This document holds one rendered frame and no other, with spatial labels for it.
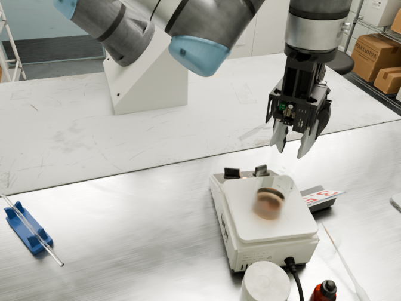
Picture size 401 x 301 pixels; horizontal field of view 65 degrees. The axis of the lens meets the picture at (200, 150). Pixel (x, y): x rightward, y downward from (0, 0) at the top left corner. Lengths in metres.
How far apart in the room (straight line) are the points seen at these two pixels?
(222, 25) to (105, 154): 0.41
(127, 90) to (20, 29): 2.65
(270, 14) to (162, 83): 2.46
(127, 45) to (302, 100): 0.53
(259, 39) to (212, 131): 2.51
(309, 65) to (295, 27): 0.05
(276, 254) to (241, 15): 0.34
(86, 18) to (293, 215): 0.64
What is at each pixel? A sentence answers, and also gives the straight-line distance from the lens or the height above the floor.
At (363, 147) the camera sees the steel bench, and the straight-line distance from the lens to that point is 0.84.
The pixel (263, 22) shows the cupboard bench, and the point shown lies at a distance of 3.20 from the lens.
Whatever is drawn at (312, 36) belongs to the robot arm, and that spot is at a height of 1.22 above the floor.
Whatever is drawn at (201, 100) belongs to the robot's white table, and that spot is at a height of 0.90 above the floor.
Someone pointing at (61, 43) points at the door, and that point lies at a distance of 3.43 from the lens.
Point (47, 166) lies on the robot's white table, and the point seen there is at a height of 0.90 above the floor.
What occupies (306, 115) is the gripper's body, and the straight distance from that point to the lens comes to 0.48.
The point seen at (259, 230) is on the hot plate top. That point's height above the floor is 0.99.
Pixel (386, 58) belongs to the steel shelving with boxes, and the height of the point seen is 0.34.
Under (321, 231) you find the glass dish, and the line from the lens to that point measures 0.61.
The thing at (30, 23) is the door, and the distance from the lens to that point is 3.39.
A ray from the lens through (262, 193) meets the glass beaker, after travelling 0.44.
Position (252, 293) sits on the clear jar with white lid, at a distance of 0.43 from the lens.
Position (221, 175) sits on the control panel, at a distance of 0.60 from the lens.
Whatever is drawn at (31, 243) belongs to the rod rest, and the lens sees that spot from 0.58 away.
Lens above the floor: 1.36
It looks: 40 degrees down
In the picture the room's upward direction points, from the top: 3 degrees clockwise
